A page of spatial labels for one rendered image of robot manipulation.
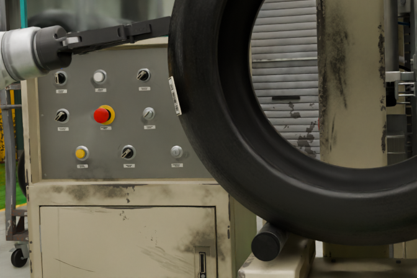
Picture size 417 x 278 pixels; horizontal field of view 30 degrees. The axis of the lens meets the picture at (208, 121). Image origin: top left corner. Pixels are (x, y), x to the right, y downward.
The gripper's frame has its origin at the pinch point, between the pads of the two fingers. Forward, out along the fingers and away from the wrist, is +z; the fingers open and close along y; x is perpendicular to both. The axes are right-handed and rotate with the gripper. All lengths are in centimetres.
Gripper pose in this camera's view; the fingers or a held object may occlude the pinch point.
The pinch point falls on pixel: (153, 28)
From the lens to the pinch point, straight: 133.3
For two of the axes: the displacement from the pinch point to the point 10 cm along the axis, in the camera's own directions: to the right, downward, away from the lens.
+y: 2.2, -0.6, 9.7
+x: 1.7, 9.9, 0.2
